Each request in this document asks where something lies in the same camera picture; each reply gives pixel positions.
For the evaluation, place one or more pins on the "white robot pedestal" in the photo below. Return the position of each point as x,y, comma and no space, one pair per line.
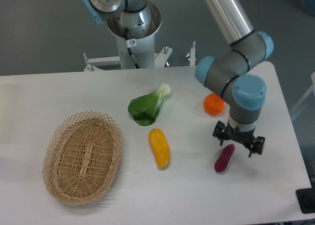
135,36

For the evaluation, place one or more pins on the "blue object top right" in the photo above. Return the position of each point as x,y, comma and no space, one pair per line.
309,6

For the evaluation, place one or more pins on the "woven wicker basket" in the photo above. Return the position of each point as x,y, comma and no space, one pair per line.
82,158

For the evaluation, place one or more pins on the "purple sweet potato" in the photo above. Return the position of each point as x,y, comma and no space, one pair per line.
224,158

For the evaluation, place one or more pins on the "black device at table edge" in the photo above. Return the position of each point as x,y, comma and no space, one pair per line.
306,200

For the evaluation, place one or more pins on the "white metal base frame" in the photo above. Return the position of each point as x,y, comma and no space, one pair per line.
133,55

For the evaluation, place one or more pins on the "yellow squash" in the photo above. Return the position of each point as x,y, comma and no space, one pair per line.
160,147

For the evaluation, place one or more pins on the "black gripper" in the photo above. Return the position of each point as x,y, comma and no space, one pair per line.
255,145

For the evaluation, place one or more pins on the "green bok choy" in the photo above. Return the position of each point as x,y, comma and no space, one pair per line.
145,109

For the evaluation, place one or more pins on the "orange mandarin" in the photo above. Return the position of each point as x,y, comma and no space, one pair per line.
213,104

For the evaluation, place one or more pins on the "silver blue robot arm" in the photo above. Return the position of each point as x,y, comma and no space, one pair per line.
229,76

